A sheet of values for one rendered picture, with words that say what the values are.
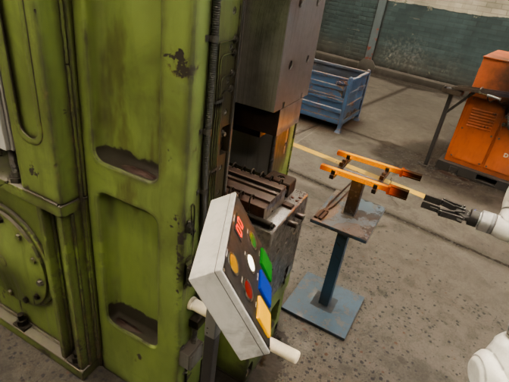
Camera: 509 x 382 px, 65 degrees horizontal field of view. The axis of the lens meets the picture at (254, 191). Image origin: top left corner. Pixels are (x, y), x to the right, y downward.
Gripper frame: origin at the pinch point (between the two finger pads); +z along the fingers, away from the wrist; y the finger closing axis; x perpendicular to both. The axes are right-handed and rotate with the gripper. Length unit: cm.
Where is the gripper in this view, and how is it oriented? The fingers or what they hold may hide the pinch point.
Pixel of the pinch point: (429, 202)
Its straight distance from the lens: 195.2
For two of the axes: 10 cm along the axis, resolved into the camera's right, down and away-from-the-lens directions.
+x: 1.2, -8.6, -4.9
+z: -8.6, -3.4, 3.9
